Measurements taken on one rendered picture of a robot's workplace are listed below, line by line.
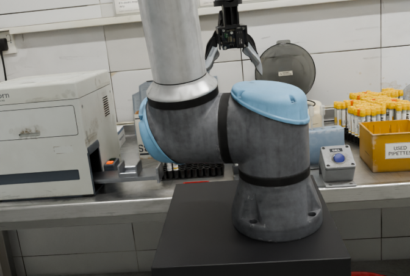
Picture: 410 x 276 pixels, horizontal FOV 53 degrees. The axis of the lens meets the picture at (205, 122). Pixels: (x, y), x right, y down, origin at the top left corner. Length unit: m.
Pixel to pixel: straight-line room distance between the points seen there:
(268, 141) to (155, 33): 0.23
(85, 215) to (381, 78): 1.18
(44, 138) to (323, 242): 0.72
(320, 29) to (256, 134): 1.06
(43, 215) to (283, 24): 1.05
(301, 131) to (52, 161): 0.69
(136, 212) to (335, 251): 0.55
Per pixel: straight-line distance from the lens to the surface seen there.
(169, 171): 1.13
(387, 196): 1.07
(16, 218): 1.17
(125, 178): 1.08
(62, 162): 1.11
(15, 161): 1.16
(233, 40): 1.03
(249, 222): 0.67
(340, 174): 1.03
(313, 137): 1.13
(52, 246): 2.02
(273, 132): 0.61
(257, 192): 0.65
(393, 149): 1.12
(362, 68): 1.69
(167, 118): 0.63
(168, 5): 0.59
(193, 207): 0.78
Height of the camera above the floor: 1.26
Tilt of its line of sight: 13 degrees down
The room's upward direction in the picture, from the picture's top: 6 degrees counter-clockwise
